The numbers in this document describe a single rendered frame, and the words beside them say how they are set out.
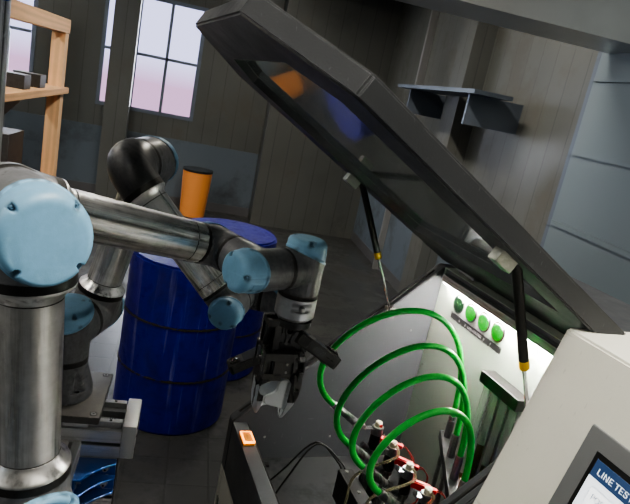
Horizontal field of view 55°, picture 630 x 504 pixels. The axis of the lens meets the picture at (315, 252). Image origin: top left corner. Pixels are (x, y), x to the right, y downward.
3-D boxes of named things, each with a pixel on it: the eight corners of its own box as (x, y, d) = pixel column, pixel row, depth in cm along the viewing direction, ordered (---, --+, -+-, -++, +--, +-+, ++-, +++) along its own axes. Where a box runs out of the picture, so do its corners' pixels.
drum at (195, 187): (177, 209, 816) (183, 164, 800) (206, 214, 824) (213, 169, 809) (175, 215, 779) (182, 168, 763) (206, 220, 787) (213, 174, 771)
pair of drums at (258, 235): (256, 348, 440) (279, 225, 416) (246, 449, 317) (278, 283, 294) (148, 331, 432) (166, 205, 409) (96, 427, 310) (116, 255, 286)
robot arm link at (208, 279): (117, 128, 125) (254, 316, 131) (138, 127, 136) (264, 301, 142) (77, 160, 128) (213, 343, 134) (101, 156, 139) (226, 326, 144)
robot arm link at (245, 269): (206, 279, 106) (255, 275, 113) (242, 302, 98) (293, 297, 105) (212, 236, 104) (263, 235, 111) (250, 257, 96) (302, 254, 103)
